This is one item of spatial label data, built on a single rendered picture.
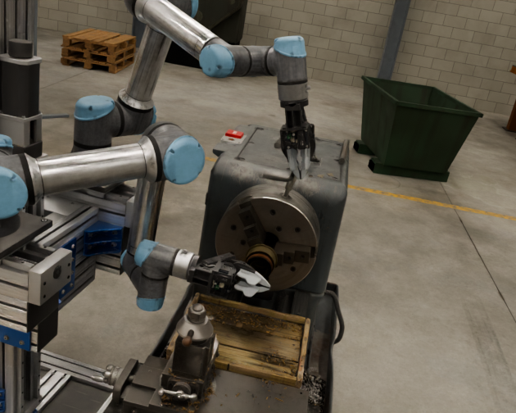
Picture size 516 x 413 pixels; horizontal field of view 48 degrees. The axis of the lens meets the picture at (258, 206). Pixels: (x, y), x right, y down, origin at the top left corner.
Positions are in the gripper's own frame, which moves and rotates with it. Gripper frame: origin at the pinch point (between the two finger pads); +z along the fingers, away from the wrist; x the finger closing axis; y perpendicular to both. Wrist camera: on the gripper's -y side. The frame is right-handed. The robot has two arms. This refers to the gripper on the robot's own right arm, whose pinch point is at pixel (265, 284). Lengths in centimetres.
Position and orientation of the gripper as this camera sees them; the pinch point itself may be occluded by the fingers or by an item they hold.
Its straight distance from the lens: 154.2
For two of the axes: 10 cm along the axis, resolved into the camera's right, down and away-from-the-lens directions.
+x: 2.2, -9.1, -3.6
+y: -1.9, 3.2, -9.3
